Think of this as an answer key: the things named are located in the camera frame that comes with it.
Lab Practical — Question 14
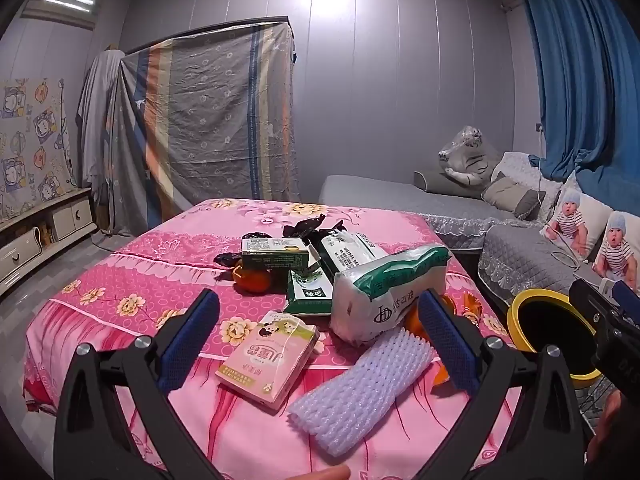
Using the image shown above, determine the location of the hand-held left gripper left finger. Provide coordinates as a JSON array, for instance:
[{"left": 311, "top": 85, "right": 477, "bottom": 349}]
[{"left": 52, "top": 289, "right": 236, "bottom": 480}]

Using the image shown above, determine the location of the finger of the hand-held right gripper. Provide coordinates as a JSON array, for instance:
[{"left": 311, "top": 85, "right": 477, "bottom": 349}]
[{"left": 569, "top": 278, "right": 640, "bottom": 331}]

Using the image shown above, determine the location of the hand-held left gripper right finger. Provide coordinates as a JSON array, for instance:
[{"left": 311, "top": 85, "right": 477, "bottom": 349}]
[{"left": 415, "top": 289, "right": 588, "bottom": 480}]

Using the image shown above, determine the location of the orange fruit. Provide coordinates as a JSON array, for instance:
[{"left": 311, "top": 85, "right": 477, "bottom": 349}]
[
  {"left": 232, "top": 265, "right": 274, "bottom": 294},
  {"left": 404, "top": 295, "right": 457, "bottom": 337}
]

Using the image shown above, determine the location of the yellow trash bin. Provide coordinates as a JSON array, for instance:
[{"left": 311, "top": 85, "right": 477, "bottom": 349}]
[{"left": 506, "top": 289, "right": 608, "bottom": 389}]

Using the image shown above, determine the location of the pink tissue pack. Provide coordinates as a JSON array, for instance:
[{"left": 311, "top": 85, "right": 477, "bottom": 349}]
[{"left": 216, "top": 311, "right": 321, "bottom": 413}]

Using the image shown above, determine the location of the large white green tissue pack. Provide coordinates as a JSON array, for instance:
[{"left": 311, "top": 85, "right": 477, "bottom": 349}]
[{"left": 331, "top": 244, "right": 451, "bottom": 345}]

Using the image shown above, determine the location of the white foam fruit net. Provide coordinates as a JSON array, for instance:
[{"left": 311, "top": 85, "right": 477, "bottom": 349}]
[{"left": 289, "top": 327, "right": 436, "bottom": 457}]

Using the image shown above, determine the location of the leaf print green pack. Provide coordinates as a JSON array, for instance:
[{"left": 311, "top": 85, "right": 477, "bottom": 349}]
[{"left": 285, "top": 267, "right": 335, "bottom": 317}]

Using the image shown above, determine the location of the green white wipes pack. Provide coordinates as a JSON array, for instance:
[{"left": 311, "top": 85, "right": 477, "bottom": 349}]
[{"left": 319, "top": 230, "right": 377, "bottom": 282}]

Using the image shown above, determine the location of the person's right hand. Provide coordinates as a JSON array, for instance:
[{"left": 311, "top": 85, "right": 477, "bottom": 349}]
[{"left": 585, "top": 389, "right": 640, "bottom": 462}]

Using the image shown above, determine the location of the person's left hand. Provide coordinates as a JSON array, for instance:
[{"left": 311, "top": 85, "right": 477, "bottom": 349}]
[{"left": 287, "top": 464, "right": 352, "bottom": 480}]

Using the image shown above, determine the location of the baby print pillow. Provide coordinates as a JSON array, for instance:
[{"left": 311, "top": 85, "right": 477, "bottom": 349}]
[
  {"left": 540, "top": 185, "right": 608, "bottom": 262},
  {"left": 592, "top": 210, "right": 640, "bottom": 295}
]

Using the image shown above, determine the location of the pink floral blanket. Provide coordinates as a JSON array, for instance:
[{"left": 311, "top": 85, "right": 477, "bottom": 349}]
[{"left": 22, "top": 197, "right": 526, "bottom": 480}]

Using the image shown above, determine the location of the grey quilted sofa cover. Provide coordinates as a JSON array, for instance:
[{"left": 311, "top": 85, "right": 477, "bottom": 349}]
[{"left": 477, "top": 224, "right": 601, "bottom": 307}]

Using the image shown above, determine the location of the green paper box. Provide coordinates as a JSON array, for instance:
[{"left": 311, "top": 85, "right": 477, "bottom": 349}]
[{"left": 241, "top": 237, "right": 310, "bottom": 272}]

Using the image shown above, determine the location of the grey square cushion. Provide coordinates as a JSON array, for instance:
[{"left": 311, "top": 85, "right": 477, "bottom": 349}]
[{"left": 481, "top": 177, "right": 547, "bottom": 221}]

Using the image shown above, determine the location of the white patterned cushion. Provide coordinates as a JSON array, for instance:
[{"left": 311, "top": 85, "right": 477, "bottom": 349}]
[{"left": 490, "top": 152, "right": 563, "bottom": 221}]

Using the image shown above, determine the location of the grey long pillow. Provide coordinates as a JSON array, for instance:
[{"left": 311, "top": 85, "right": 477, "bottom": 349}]
[{"left": 414, "top": 170, "right": 487, "bottom": 196}]

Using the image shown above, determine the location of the large black plastic bag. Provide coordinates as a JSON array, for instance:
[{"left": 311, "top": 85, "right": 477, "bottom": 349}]
[{"left": 282, "top": 214, "right": 347, "bottom": 242}]

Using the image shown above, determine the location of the white low cabinet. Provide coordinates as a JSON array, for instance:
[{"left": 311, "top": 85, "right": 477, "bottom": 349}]
[{"left": 0, "top": 187, "right": 98, "bottom": 297}]

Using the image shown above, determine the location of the tiger plush toy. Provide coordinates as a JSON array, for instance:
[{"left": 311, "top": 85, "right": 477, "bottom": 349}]
[{"left": 439, "top": 125, "right": 502, "bottom": 199}]

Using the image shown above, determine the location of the blue curtain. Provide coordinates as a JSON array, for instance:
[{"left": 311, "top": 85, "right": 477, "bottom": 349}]
[{"left": 522, "top": 0, "right": 640, "bottom": 211}]

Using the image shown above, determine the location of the striped floral cloth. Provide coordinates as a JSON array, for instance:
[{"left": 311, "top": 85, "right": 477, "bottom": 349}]
[{"left": 107, "top": 22, "right": 301, "bottom": 236}]

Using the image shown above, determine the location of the plain grey cloth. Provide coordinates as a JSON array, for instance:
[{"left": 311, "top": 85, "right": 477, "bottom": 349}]
[{"left": 77, "top": 49, "right": 126, "bottom": 233}]

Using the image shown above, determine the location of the cartoon printed cloth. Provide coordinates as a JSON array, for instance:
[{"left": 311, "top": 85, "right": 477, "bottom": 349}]
[{"left": 0, "top": 77, "right": 77, "bottom": 222}]

